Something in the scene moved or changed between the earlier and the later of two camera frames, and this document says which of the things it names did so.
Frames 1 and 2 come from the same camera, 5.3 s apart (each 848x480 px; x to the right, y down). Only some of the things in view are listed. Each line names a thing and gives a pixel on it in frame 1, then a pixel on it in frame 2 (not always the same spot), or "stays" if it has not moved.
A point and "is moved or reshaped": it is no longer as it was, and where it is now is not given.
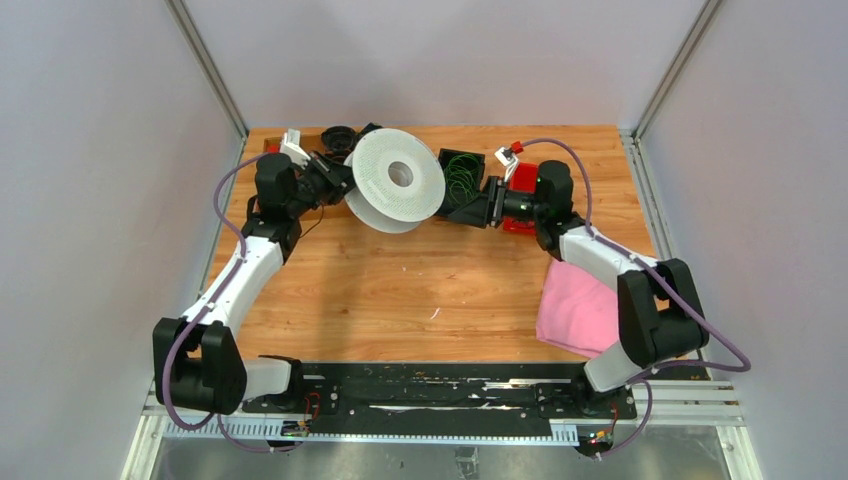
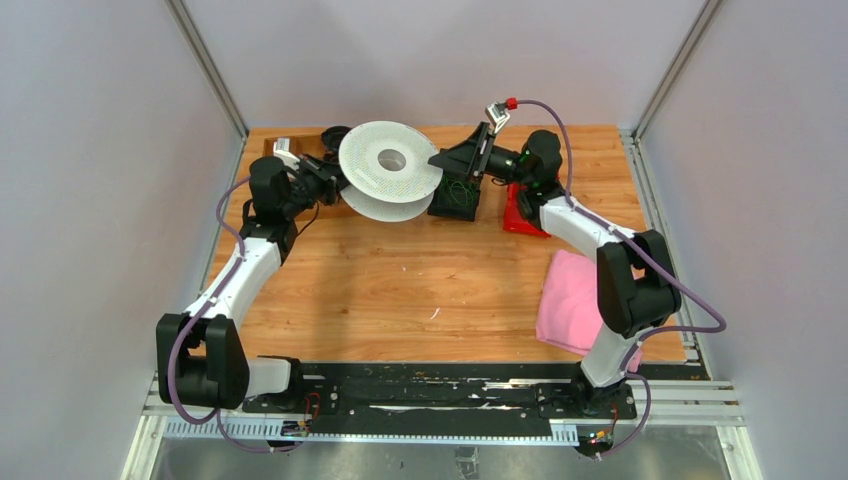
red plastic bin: (524, 179) stays
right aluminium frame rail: (701, 400) stays
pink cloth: (577, 312) stays
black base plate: (445, 399) stays
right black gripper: (486, 209) → (471, 156)
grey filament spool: (399, 181) is moved or reshaped
